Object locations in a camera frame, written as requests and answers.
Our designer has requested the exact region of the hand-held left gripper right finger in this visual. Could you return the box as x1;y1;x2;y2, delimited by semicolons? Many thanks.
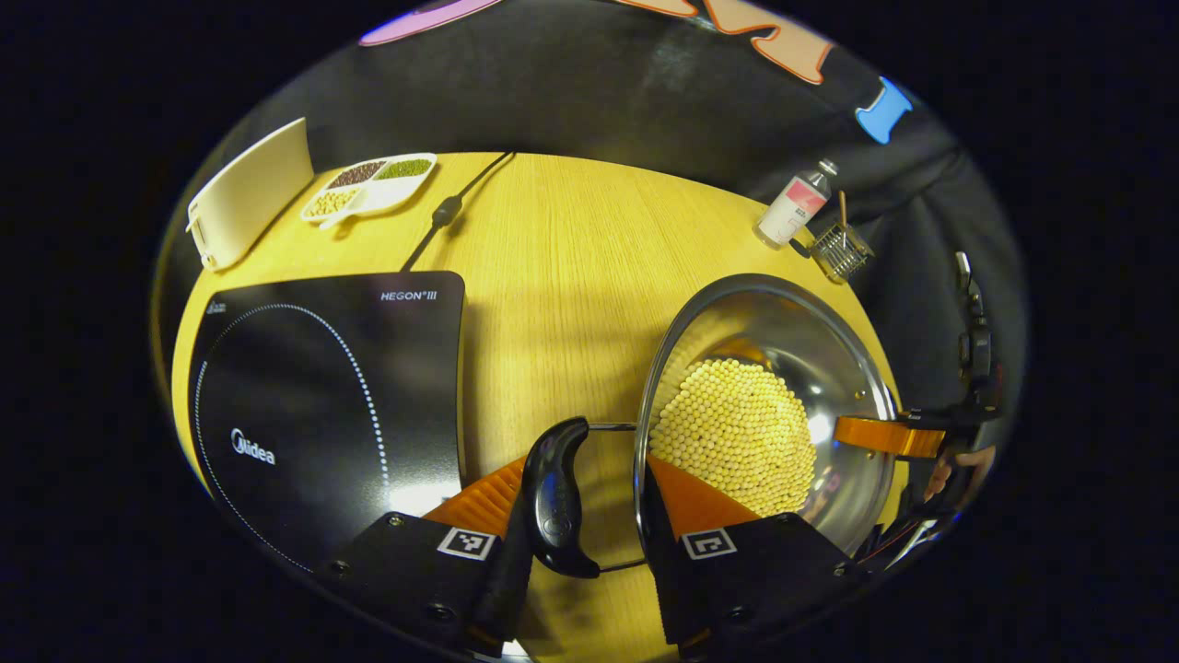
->
637;451;871;659

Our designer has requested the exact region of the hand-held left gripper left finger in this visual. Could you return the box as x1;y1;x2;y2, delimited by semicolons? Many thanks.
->
327;456;540;659

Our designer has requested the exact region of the steel pot with black handles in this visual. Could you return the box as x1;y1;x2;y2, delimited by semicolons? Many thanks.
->
521;273;899;579

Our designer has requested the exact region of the black induction cooktop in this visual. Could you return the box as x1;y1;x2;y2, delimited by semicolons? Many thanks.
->
187;270;467;576

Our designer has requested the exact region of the pile of yellow soybeans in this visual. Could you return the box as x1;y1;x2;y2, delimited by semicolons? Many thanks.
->
648;357;818;518

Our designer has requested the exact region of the clear bottle with pink label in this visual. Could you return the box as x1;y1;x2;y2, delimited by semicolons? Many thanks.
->
753;158;839;250

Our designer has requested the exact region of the white divided dish of beans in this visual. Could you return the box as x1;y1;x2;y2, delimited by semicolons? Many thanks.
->
300;153;438;229

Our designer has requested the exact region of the white toaster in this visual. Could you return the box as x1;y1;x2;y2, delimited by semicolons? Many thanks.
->
187;117;315;272

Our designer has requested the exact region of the small wire mesh basket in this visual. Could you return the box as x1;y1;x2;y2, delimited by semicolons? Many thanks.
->
811;221;876;285

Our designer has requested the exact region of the black power cable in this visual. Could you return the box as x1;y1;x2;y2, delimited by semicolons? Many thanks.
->
401;152;517;273

